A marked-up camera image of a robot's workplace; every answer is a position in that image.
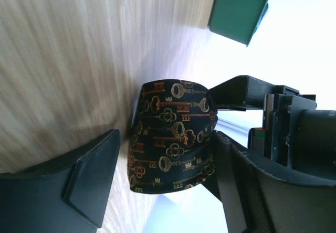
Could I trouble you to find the rolled blue striped tie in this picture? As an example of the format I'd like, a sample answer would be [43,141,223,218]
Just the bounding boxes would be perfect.
[255,3,269,31]

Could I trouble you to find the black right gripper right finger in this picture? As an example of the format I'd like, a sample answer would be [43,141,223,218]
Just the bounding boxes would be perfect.
[209,131,335,232]

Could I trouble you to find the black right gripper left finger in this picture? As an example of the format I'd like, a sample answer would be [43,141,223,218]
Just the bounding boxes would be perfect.
[1,130,121,232]

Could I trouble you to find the black tie with gold keys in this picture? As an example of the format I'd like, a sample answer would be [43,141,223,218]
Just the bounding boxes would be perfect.
[127,79,218,194]

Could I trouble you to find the green divided organizer tray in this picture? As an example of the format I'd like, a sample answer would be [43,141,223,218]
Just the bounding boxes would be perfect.
[208,0,268,46]

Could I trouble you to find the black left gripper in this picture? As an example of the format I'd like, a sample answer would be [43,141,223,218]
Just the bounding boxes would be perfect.
[209,76,335,178]

